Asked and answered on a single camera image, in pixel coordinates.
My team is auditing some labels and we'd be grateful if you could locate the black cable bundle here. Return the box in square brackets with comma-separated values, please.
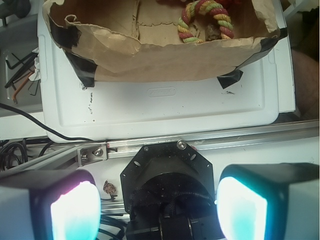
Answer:
[0, 138, 55, 173]

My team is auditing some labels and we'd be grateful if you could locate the black hex key set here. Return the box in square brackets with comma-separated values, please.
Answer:
[4, 52, 38, 89]

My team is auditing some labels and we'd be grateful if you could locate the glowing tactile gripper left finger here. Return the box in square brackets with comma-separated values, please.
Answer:
[0, 169, 101, 240]

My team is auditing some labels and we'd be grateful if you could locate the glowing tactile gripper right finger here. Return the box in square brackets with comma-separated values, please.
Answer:
[216, 162, 320, 240]

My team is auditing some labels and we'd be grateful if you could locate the dark grey rock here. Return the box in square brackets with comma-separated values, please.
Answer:
[205, 24, 222, 42]

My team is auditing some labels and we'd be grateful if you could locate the multicolour rope ring toy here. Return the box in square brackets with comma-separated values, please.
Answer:
[177, 0, 234, 44]

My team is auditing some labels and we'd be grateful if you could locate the orange hex key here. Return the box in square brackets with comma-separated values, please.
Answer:
[11, 71, 34, 104]

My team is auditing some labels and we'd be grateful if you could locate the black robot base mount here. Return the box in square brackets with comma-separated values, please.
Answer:
[120, 140, 221, 240]

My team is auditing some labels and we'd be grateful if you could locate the aluminium extrusion rail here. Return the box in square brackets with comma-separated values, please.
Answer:
[16, 119, 320, 174]

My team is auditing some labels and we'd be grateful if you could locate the crumpled white paper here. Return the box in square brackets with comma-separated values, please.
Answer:
[29, 47, 41, 82]

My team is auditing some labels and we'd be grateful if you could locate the white plastic bin lid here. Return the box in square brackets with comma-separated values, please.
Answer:
[37, 0, 295, 141]

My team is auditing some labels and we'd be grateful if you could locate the brown paper bag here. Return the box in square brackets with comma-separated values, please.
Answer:
[42, 0, 288, 88]

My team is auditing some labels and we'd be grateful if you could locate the red tissue paper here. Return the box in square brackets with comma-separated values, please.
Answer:
[215, 0, 243, 9]

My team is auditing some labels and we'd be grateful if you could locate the metal corner bracket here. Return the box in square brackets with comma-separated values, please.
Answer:
[77, 144, 108, 167]

